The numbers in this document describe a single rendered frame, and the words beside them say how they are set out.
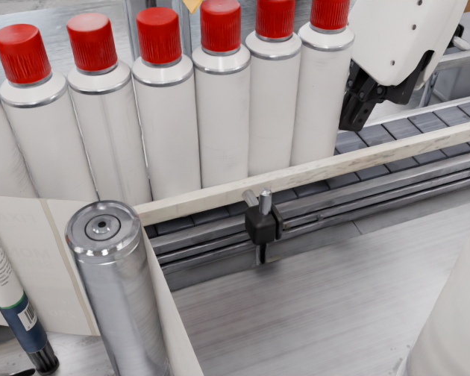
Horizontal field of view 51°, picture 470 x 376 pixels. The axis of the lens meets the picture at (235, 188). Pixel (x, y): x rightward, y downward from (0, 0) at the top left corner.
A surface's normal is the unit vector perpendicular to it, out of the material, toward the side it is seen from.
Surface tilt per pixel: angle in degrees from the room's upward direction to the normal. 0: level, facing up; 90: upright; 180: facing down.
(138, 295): 90
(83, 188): 90
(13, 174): 90
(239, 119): 90
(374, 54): 69
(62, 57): 0
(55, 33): 0
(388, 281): 0
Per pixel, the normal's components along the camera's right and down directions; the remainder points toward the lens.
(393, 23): -0.88, -0.02
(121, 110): 0.67, 0.51
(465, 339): -0.90, 0.33
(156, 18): 0.00, -0.75
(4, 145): 0.90, 0.30
